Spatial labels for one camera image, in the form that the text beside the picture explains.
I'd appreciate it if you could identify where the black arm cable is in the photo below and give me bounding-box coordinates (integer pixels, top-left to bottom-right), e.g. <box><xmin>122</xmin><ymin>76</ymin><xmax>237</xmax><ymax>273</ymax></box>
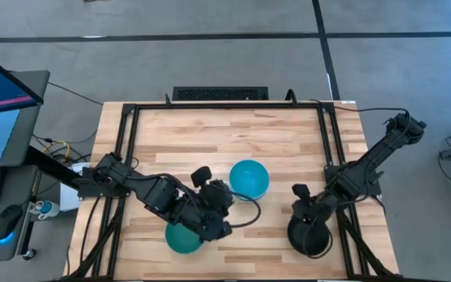
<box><xmin>309</xmin><ymin>98</ymin><xmax>410</xmax><ymax>115</ymax></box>
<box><xmin>225</xmin><ymin>190</ymin><xmax>262</xmax><ymax>229</ymax></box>

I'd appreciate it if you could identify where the grey-framed computer monitor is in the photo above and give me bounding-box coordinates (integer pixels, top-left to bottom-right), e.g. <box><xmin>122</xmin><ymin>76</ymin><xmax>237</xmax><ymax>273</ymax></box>
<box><xmin>0</xmin><ymin>70</ymin><xmax>51</xmax><ymax>170</ymax></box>

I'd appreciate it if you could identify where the blue bowl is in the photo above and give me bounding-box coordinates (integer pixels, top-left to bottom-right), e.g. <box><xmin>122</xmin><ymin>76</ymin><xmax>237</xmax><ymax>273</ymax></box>
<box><xmin>229</xmin><ymin>159</ymin><xmax>271</xmax><ymax>202</ymax></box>

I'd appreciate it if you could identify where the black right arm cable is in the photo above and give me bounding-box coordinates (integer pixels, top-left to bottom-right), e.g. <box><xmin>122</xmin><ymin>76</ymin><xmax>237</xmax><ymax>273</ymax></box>
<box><xmin>309</xmin><ymin>98</ymin><xmax>410</xmax><ymax>115</ymax></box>

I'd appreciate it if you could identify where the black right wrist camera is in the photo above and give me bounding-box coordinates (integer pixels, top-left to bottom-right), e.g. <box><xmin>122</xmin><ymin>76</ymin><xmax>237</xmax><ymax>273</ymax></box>
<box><xmin>290</xmin><ymin>183</ymin><xmax>312</xmax><ymax>201</ymax></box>

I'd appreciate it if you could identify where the white box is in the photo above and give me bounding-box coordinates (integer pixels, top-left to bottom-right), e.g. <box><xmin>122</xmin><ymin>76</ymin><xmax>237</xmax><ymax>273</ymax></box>
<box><xmin>60</xmin><ymin>161</ymin><xmax>90</xmax><ymax>212</ymax></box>

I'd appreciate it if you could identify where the black desk support bar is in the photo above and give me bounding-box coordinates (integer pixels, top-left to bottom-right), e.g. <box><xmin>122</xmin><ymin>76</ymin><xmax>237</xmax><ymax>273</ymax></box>
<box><xmin>23</xmin><ymin>144</ymin><xmax>81</xmax><ymax>189</ymax></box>

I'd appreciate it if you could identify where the black bowl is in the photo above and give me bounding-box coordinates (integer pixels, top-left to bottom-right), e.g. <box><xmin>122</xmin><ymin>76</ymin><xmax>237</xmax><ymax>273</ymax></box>
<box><xmin>287</xmin><ymin>214</ymin><xmax>335</xmax><ymax>260</ymax></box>

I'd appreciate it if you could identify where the black aluminium table frame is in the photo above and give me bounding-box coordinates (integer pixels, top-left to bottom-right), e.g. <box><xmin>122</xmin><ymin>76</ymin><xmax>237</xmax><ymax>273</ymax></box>
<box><xmin>67</xmin><ymin>99</ymin><xmax>402</xmax><ymax>282</ymax></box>

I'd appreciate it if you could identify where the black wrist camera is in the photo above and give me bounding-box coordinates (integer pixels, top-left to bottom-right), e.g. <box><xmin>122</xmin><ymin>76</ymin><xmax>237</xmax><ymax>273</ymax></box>
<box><xmin>190</xmin><ymin>165</ymin><xmax>212</xmax><ymax>189</ymax></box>
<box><xmin>290</xmin><ymin>183</ymin><xmax>312</xmax><ymax>201</ymax></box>

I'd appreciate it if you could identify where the black vented box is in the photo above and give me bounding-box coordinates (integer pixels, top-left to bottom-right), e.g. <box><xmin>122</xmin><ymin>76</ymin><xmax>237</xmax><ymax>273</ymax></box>
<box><xmin>171</xmin><ymin>85</ymin><xmax>270</xmax><ymax>102</ymax></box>

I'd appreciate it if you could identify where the black computer mouse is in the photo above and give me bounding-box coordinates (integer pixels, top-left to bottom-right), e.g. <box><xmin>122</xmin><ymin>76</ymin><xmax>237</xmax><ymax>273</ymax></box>
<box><xmin>0</xmin><ymin>204</ymin><xmax>23</xmax><ymax>240</ymax></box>

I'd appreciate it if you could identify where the yellow cable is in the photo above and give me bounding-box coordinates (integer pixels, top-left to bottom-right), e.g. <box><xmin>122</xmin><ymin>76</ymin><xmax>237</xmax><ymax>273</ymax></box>
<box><xmin>41</xmin><ymin>139</ymin><xmax>72</xmax><ymax>162</ymax></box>

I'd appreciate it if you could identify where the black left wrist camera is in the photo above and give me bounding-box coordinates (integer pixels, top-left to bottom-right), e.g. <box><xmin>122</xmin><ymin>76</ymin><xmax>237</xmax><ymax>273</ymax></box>
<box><xmin>190</xmin><ymin>165</ymin><xmax>212</xmax><ymax>189</ymax></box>

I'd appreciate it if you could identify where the teal bowl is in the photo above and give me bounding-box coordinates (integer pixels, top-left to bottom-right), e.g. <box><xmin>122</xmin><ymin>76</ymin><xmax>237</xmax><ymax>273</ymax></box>
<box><xmin>164</xmin><ymin>221</ymin><xmax>206</xmax><ymax>255</ymax></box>

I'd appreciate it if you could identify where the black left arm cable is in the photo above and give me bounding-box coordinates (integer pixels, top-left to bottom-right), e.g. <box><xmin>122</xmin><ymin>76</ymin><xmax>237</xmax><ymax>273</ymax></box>
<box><xmin>225</xmin><ymin>190</ymin><xmax>262</xmax><ymax>229</ymax></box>

